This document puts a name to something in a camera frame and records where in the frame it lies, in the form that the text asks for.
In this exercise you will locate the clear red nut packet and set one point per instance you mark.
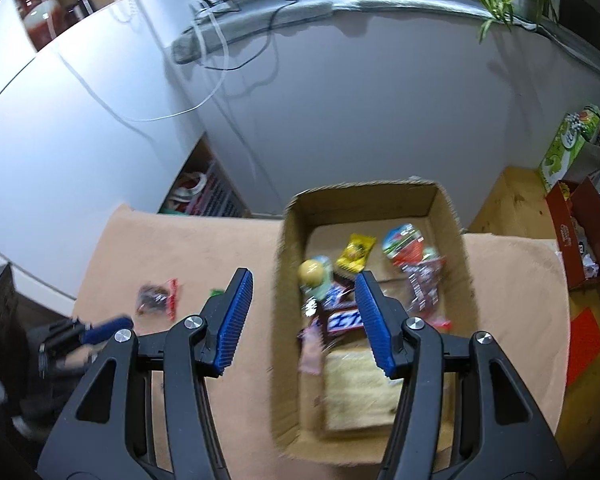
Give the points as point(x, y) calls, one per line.
point(161, 298)

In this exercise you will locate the red cardboard box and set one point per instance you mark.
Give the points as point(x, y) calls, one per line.
point(575, 212)

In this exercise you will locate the white power strip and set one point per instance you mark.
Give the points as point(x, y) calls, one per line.
point(204, 8)

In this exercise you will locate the brown cardboard box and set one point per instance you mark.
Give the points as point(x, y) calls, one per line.
point(318, 218)

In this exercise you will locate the red white jar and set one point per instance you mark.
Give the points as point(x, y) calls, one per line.
point(44, 23)

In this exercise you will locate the green juice carton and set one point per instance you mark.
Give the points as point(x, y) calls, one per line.
point(575, 130)

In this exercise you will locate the Snickers bar blue label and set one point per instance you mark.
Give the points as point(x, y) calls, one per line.
point(339, 320)

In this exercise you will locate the yellow candy packet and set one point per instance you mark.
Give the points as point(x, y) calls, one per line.
point(355, 255)

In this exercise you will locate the grey windowsill mat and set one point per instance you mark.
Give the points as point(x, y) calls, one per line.
point(255, 17)

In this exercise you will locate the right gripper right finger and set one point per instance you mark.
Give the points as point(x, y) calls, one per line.
point(499, 429)

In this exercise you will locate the brown pink chocolate bar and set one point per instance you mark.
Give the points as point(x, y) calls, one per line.
point(314, 339)

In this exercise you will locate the yellow ball jelly cup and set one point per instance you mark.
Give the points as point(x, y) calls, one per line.
point(315, 276)

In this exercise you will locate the black white candy packet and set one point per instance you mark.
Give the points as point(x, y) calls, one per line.
point(337, 296)

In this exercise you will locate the red dried fruit packet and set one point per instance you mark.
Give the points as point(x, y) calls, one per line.
point(424, 278)

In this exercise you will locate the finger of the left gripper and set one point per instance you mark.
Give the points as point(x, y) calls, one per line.
point(96, 334)

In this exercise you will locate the orange green jelly packet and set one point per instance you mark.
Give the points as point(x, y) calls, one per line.
point(404, 246)

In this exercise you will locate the beige table cloth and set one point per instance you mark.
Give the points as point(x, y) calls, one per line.
point(268, 416)

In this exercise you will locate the red book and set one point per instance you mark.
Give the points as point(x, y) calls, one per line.
point(584, 346)

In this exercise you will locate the large cracker packet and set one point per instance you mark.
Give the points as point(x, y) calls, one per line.
point(357, 393)

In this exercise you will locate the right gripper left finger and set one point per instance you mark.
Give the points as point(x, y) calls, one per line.
point(104, 430)

